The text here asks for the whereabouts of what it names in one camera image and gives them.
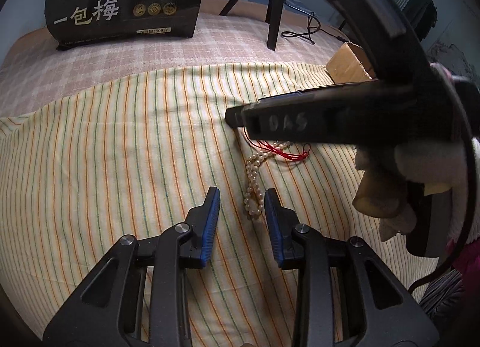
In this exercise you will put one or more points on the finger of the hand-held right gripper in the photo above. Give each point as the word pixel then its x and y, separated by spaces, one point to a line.
pixel 378 20
pixel 337 114

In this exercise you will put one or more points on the grey striped clothing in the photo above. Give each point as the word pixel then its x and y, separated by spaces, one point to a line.
pixel 442 294

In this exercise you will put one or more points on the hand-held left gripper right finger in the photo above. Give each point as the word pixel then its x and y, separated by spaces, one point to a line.
pixel 270 219

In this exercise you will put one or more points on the yellow striped bed sheet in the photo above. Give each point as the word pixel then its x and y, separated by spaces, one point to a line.
pixel 112 163

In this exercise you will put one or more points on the cardboard box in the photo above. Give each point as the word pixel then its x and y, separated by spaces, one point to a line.
pixel 345 63

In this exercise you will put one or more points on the black snack bag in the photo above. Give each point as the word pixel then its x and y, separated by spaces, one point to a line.
pixel 123 5

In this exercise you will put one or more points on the black garment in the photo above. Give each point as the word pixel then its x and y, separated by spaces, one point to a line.
pixel 422 9

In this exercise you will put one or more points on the person's right hand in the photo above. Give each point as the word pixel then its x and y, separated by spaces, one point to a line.
pixel 423 163

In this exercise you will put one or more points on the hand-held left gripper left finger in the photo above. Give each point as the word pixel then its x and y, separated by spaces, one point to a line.
pixel 210 219

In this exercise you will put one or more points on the black tripod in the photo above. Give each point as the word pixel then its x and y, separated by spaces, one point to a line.
pixel 275 13

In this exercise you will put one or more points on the pink checked blanket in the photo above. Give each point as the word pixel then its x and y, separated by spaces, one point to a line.
pixel 150 54

